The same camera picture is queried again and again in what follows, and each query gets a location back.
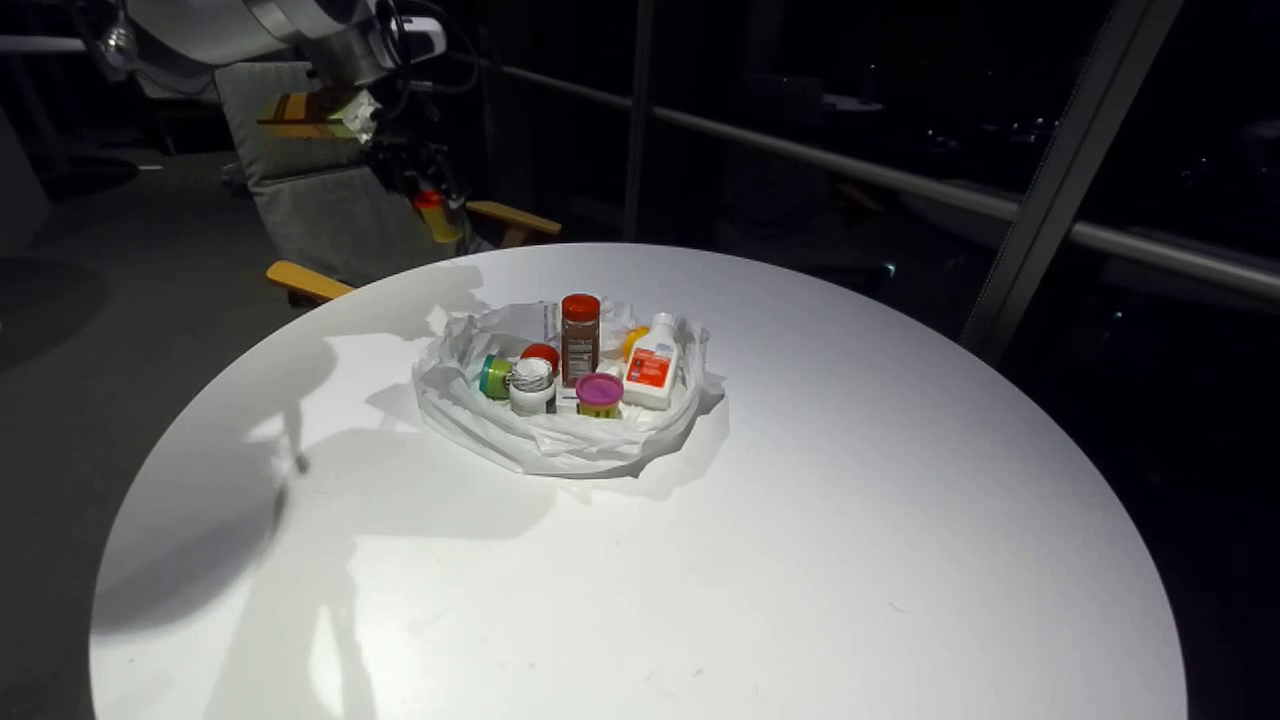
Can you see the grey horizontal window rail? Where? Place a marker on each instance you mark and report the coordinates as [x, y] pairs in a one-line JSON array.
[[866, 175]]

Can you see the crumpled clear plastic bag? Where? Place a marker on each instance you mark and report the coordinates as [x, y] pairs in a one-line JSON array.
[[561, 441]]

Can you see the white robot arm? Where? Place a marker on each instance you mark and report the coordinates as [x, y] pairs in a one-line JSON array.
[[226, 32]]

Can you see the silver lid white jar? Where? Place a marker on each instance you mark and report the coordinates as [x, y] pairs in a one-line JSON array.
[[535, 386]]

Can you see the white square bottle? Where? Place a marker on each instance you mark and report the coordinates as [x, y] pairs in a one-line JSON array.
[[651, 364]]

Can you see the teal lid cup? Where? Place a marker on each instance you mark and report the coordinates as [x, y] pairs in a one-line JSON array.
[[497, 378]]

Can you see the grey chair yellow armrests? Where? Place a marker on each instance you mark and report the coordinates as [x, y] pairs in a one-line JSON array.
[[321, 203]]

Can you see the small red lid cup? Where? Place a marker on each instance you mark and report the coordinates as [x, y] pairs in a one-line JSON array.
[[542, 354]]

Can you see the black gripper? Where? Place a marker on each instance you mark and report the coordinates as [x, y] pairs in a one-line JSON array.
[[404, 144]]

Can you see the thin grey window post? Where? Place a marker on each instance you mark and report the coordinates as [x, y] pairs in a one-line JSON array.
[[641, 106]]

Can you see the red lid spice bottle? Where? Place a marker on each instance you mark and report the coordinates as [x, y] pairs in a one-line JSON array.
[[583, 343]]

